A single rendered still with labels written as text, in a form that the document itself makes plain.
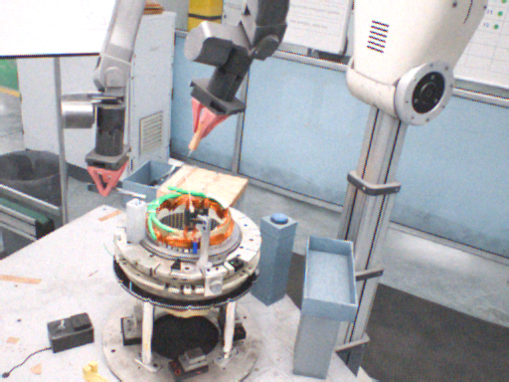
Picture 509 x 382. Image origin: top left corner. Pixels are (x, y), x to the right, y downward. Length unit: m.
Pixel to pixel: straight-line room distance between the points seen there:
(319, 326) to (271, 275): 0.27
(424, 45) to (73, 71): 2.79
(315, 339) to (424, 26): 0.71
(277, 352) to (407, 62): 0.75
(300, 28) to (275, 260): 2.13
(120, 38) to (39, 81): 2.81
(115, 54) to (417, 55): 0.61
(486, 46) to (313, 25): 0.98
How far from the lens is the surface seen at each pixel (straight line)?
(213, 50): 0.89
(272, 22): 0.88
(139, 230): 1.08
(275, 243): 1.34
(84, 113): 1.04
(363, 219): 1.33
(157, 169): 1.56
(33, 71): 3.89
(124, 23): 1.08
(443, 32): 1.14
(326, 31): 3.22
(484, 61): 3.07
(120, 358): 1.26
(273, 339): 1.36
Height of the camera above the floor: 1.69
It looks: 26 degrees down
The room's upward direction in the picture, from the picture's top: 7 degrees clockwise
